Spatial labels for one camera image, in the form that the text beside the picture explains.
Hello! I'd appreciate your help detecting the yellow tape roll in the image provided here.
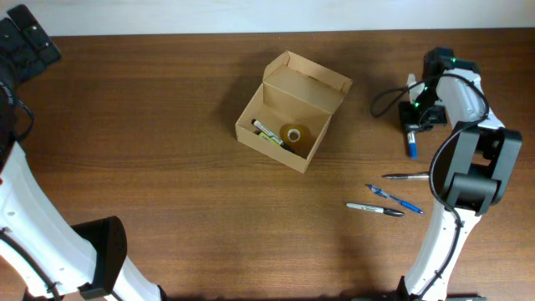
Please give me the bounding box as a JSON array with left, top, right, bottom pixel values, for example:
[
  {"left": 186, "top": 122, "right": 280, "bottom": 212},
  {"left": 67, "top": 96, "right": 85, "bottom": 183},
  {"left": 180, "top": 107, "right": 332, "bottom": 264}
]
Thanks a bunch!
[{"left": 279, "top": 124, "right": 315, "bottom": 153}]

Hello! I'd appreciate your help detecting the white marker blue cap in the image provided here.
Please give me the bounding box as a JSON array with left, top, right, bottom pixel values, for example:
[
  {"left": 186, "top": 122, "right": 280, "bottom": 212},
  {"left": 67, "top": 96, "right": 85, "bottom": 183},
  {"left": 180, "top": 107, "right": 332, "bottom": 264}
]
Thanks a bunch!
[{"left": 407, "top": 131, "right": 418, "bottom": 159}]

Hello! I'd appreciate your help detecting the black pen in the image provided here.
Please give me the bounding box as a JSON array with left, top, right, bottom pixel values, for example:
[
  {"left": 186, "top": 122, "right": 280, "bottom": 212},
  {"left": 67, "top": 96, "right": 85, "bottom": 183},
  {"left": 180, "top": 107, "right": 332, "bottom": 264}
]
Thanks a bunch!
[{"left": 382, "top": 172, "right": 429, "bottom": 180}]

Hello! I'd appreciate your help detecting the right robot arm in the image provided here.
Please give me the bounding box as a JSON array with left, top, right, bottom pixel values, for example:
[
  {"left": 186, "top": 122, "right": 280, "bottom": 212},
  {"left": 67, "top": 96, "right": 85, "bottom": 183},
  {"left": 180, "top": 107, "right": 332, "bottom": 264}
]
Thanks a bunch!
[{"left": 394, "top": 48, "right": 522, "bottom": 300}]

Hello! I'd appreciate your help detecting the blue pen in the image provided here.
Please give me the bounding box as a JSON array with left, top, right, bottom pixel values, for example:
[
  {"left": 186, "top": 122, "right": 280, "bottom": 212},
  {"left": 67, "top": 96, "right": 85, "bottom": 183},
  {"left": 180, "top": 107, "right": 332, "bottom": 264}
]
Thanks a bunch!
[{"left": 366, "top": 184, "right": 424, "bottom": 214}]

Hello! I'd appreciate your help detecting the brown cardboard box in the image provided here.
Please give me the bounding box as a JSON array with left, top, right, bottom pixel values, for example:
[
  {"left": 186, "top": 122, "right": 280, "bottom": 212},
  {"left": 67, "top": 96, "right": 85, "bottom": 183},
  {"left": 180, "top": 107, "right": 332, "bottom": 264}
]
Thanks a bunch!
[{"left": 235, "top": 51, "right": 353, "bottom": 173}]

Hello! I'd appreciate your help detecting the grey black permanent marker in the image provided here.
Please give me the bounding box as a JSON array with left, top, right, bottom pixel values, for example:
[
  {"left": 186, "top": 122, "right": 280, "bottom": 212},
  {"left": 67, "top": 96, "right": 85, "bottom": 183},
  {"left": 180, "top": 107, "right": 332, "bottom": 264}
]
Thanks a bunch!
[{"left": 346, "top": 203, "right": 405, "bottom": 217}]

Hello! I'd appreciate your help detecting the yellow highlighter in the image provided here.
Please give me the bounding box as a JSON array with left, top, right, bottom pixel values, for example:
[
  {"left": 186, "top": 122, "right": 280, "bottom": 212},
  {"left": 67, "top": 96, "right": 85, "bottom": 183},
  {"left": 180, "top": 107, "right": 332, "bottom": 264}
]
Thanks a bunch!
[{"left": 256, "top": 131, "right": 280, "bottom": 146}]

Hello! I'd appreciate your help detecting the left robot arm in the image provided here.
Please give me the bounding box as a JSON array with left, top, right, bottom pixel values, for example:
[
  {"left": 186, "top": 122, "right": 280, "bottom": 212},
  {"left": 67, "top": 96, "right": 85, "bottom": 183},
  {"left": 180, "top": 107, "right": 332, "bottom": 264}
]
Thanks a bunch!
[{"left": 1, "top": 4, "right": 167, "bottom": 301}]

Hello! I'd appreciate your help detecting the white marker black cap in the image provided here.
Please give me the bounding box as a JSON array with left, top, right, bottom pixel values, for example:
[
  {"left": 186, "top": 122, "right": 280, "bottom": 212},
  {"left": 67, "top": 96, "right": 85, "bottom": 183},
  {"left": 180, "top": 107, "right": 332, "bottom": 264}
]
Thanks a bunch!
[{"left": 252, "top": 119, "right": 294, "bottom": 153}]

